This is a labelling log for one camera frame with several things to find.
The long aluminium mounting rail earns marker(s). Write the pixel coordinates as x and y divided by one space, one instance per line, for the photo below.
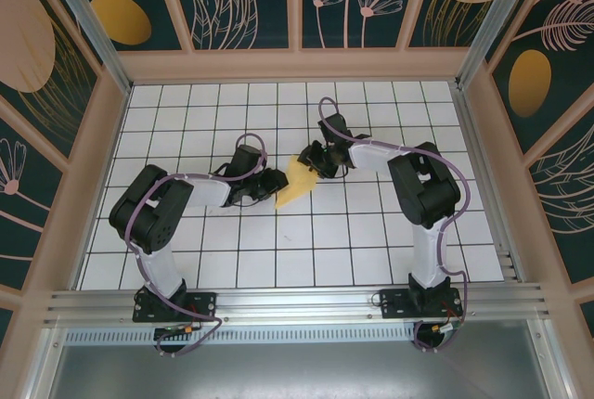
297 301

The aluminium side rail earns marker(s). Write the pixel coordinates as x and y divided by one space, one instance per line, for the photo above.
487 176

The yellow paper sheet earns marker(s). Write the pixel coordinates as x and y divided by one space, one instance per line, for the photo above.
294 185

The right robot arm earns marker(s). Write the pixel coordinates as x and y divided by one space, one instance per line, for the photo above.
371 155

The aluminium corner post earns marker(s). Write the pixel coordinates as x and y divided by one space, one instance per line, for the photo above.
496 14
88 23

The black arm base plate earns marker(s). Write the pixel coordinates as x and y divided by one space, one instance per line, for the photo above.
202 306
394 304

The small connector circuit board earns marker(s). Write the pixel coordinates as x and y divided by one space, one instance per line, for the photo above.
178 330
445 328

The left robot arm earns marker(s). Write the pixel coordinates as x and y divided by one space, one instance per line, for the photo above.
204 190

